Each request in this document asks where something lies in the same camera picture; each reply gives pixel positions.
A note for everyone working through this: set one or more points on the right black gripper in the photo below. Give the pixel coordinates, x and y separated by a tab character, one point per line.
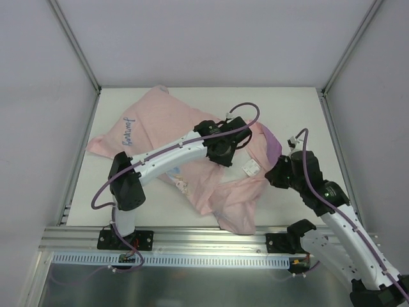
275	174

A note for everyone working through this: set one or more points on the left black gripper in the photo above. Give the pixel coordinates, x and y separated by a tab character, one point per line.
238	128

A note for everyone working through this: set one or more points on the purple Elsa pillowcase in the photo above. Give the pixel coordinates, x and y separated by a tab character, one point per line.
273	146

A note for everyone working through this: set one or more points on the pink Journey pillow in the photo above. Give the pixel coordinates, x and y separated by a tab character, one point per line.
218	165

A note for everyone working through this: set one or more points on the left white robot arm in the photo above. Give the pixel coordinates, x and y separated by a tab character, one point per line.
128	175

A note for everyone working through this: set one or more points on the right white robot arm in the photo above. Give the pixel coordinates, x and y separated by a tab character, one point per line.
357	262

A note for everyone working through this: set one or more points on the white pillow care label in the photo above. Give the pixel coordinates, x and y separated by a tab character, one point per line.
251	168

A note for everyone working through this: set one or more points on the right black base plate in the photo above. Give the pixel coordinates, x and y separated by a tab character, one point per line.
283	243

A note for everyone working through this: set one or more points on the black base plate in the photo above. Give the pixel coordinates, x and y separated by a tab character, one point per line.
142	240
283	243

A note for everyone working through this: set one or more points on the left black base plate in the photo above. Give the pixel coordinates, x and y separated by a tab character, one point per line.
142	240

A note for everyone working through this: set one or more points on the aluminium mounting rail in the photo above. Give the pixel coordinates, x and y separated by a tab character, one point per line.
166	240

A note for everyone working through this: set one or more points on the right aluminium frame post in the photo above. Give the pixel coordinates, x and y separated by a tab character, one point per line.
352	45

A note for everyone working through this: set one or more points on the aluminium frame post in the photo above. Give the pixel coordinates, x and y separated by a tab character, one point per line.
64	24
352	45

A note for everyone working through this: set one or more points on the white slotted cable duct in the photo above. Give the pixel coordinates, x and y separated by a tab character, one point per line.
157	260

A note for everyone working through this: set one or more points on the left aluminium frame post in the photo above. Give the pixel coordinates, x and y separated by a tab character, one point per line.
64	24

